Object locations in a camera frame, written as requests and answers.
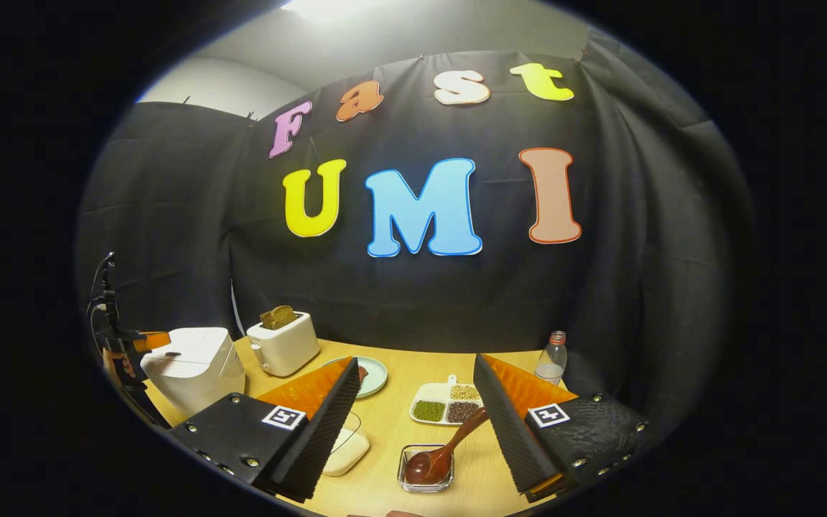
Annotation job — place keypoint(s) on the pale green plate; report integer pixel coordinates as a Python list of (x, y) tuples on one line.
[(376, 377)]

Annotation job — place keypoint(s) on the clear square chopstick holder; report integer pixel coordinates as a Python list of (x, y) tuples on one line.
[(404, 459)]

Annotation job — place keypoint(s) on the brown wooden spoon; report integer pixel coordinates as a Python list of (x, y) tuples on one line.
[(428, 467)]

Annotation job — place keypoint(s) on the white divided bean dish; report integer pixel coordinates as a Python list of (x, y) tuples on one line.
[(429, 411)]

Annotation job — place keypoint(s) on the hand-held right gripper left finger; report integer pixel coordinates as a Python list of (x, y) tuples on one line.
[(320, 445)]

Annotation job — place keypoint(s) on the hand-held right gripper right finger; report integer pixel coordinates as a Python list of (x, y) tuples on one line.
[(510, 438)]

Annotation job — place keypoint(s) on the black backdrop cloth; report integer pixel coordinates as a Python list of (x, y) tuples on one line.
[(600, 251)]

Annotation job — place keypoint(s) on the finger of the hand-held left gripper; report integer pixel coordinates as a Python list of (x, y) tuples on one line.
[(153, 342)]

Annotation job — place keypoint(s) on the brown meat slice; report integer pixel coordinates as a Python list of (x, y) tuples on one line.
[(362, 376)]

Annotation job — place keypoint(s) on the clear plastic water bottle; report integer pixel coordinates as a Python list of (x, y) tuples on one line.
[(551, 366)]

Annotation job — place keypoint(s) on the white rice cooker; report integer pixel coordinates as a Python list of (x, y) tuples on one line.
[(198, 366)]

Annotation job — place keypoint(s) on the brown bread slice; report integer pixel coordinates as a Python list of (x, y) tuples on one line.
[(278, 317)]

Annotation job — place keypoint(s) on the white toaster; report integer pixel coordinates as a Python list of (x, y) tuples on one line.
[(288, 348)]

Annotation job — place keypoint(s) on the clear box of rice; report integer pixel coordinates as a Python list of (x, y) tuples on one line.
[(345, 452)]

